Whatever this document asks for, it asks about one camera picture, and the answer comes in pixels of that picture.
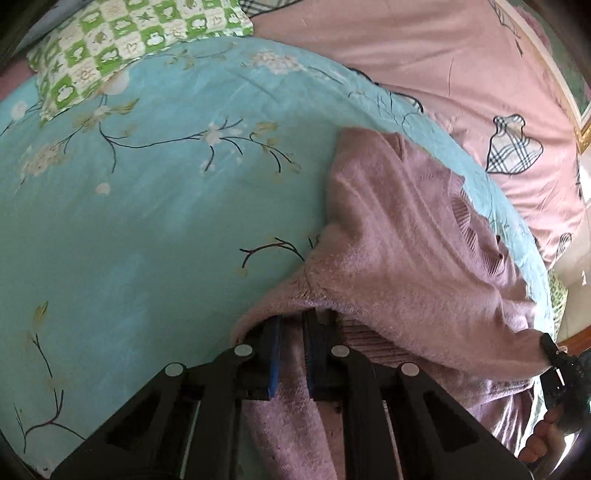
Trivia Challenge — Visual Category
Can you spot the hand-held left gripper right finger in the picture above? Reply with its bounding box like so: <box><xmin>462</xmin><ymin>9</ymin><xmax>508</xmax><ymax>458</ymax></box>
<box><xmin>302</xmin><ymin>310</ymin><xmax>533</xmax><ymax>480</ymax></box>

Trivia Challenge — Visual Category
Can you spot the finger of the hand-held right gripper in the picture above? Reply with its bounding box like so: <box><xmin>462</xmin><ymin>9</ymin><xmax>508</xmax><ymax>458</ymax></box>
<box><xmin>539</xmin><ymin>332</ymin><xmax>568</xmax><ymax>371</ymax></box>

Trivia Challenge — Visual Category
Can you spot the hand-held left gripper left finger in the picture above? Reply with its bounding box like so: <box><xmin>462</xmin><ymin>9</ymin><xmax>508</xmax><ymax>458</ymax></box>
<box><xmin>50</xmin><ymin>316</ymin><xmax>283</xmax><ymax>480</ymax></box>

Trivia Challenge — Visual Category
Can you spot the mauve knit sweater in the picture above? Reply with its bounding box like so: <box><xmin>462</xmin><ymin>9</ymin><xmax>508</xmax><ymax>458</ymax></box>
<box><xmin>230</xmin><ymin>127</ymin><xmax>555</xmax><ymax>480</ymax></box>

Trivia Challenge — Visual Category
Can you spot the person's right hand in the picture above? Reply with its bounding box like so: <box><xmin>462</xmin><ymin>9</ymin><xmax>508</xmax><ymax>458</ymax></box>
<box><xmin>517</xmin><ymin>407</ymin><xmax>572</xmax><ymax>465</ymax></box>

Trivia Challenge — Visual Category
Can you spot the teal floral blanket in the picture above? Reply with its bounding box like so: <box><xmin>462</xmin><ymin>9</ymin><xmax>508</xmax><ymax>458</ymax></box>
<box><xmin>0</xmin><ymin>36</ymin><xmax>557</xmax><ymax>480</ymax></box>

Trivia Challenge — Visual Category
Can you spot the gold framed floral headboard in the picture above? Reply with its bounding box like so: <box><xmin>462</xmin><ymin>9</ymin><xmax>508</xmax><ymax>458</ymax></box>
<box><xmin>489</xmin><ymin>0</ymin><xmax>591</xmax><ymax>154</ymax></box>

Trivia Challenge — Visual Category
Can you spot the pink quilt with plaid hearts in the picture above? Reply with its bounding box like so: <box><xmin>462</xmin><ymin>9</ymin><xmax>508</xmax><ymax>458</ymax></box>
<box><xmin>252</xmin><ymin>0</ymin><xmax>588</xmax><ymax>271</ymax></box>

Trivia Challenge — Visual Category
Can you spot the green checkered pillow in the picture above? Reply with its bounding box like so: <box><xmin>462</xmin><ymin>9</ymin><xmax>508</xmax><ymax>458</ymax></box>
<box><xmin>27</xmin><ymin>0</ymin><xmax>254</xmax><ymax>121</ymax></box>

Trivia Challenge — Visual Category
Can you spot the wooden bed frame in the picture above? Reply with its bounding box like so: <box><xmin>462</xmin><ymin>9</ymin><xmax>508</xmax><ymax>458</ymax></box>
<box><xmin>556</xmin><ymin>329</ymin><xmax>591</xmax><ymax>354</ymax></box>

